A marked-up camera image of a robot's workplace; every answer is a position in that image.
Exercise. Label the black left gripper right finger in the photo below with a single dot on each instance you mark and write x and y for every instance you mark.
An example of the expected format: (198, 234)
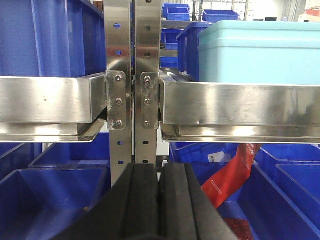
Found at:
(185, 213)

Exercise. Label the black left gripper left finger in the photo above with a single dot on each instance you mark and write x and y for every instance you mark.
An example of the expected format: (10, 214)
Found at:
(129, 210)

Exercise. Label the light teal plastic bin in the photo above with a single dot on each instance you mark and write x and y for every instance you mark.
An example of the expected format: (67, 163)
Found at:
(260, 52)

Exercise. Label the dark blue bin lower middle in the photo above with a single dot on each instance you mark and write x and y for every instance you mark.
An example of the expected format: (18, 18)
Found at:
(271, 214)

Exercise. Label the dark blue bin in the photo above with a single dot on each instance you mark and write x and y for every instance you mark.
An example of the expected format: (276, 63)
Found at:
(188, 54)
(76, 155)
(37, 204)
(271, 214)
(51, 38)
(15, 156)
(295, 168)
(202, 152)

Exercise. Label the red product package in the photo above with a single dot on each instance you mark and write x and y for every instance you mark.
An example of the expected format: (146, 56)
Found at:
(220, 186)

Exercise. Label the dark blue bin rear right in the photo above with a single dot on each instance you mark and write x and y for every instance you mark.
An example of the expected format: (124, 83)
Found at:
(202, 152)

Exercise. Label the dark blue bin rear left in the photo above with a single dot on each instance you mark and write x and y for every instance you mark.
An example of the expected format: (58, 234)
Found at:
(76, 155)

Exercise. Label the dark blue bin lower left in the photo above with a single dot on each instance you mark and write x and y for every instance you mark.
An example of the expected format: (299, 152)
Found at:
(37, 204)

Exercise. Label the dark blue bin lower right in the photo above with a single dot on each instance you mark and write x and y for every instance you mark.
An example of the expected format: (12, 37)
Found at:
(295, 168)

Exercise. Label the dark blue bin far left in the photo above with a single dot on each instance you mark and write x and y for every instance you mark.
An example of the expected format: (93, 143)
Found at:
(15, 156)

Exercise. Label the dark blue bin upper right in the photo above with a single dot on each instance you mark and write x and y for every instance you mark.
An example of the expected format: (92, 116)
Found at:
(188, 54)

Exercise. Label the dark blue bin upper left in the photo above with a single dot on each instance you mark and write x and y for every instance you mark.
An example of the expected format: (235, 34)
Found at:
(51, 38)

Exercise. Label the stainless steel shelf front rail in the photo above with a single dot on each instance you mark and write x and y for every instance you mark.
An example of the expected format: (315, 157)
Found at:
(239, 113)

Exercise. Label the left shelf steel front rail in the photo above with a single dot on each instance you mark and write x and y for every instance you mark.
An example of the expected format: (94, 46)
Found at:
(52, 109)

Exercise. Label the left steel upright post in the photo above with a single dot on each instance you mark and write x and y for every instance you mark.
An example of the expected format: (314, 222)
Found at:
(117, 21)

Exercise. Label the steel upright post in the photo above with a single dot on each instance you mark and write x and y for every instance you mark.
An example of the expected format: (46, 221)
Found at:
(147, 67)
(117, 21)

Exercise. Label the right steel upright post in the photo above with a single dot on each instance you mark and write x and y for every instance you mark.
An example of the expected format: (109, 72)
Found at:
(147, 67)

